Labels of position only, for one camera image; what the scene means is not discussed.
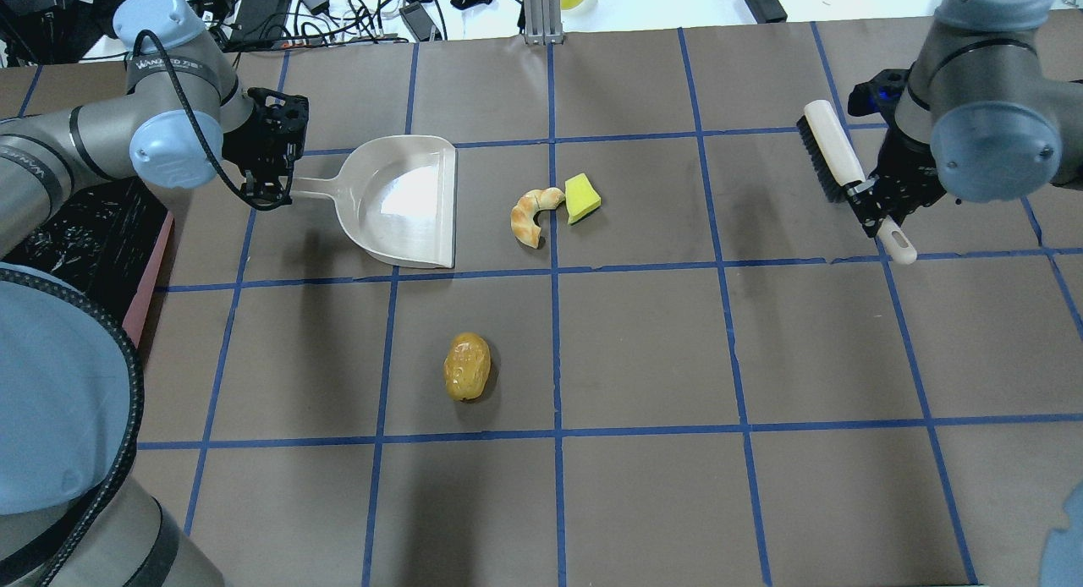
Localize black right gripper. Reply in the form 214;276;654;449
849;69;945;238

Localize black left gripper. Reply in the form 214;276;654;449
223;87;310;206

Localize cream hand brush black bristles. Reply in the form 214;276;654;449
796;99;918;266

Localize white plastic dustpan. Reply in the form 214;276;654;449
291;134;458;270

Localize toy croissant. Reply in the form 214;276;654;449
509;187;565;249

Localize yellow toy potato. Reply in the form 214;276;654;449
443;332;492;402

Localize yellow-green toy cheese wedge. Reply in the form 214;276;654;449
564;173;602;226

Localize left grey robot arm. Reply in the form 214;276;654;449
3;0;310;586

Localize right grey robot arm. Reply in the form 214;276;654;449
847;0;1082;236

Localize pink bin with black liner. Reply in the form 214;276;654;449
3;179;175;345

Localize black power adapter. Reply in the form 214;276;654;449
743;0;788;25

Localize aluminium frame post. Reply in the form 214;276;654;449
522;0;565;45

